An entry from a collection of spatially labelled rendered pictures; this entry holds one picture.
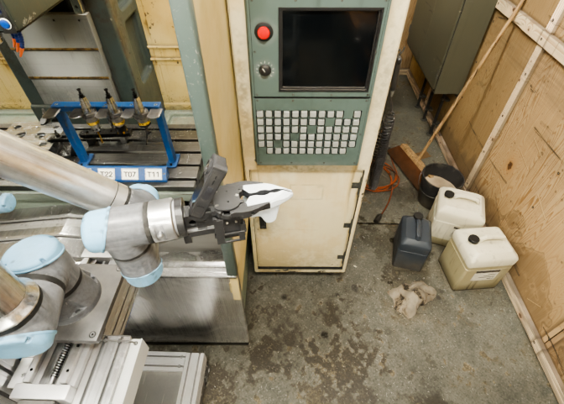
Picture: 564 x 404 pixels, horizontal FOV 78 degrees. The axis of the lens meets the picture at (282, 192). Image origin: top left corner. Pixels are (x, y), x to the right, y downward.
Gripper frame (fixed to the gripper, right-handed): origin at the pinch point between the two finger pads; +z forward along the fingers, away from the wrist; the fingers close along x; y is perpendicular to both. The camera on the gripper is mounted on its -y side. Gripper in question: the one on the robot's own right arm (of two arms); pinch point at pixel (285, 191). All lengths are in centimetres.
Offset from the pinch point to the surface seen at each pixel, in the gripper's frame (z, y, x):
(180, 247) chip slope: -36, 82, -73
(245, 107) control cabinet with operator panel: 2, 18, -78
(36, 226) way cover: -101, 72, -94
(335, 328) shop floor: 39, 152, -54
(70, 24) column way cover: -74, 0, -161
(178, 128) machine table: -31, 51, -134
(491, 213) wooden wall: 168, 127, -97
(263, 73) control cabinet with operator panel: 8, 2, -69
